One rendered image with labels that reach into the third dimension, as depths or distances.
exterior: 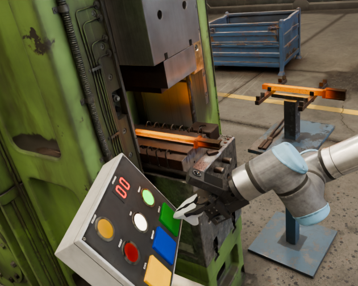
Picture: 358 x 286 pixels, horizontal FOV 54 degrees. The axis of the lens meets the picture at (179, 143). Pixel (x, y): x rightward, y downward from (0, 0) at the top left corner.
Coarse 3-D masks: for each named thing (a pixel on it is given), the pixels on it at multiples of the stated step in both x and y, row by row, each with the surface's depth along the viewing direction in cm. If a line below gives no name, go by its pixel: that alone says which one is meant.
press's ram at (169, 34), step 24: (120, 0) 105; (144, 0) 102; (168, 0) 112; (192, 0) 124; (120, 24) 110; (144, 24) 105; (168, 24) 114; (192, 24) 126; (120, 48) 114; (144, 48) 109; (168, 48) 116
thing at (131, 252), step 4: (128, 244) 81; (132, 244) 82; (124, 248) 79; (128, 248) 80; (132, 248) 81; (128, 252) 79; (132, 252) 80; (136, 252) 82; (128, 256) 79; (132, 256) 80; (136, 256) 81; (132, 260) 79
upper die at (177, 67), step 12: (192, 48) 128; (168, 60) 116; (180, 60) 122; (192, 60) 129; (132, 72) 124; (144, 72) 121; (156, 72) 118; (168, 72) 117; (180, 72) 124; (192, 72) 130; (132, 84) 126; (144, 84) 123; (156, 84) 120; (168, 84) 118
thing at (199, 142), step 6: (138, 132) 154; (144, 132) 153; (150, 132) 152; (156, 132) 151; (162, 132) 150; (168, 138) 146; (174, 138) 144; (180, 138) 142; (186, 138) 142; (192, 138) 141; (198, 138) 139; (204, 138) 138; (210, 138) 138; (198, 144) 139; (204, 144) 138; (210, 144) 137; (216, 144) 134
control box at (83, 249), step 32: (128, 160) 100; (96, 192) 86; (128, 192) 91; (160, 192) 105; (96, 224) 76; (128, 224) 85; (160, 224) 96; (64, 256) 73; (96, 256) 72; (160, 256) 88
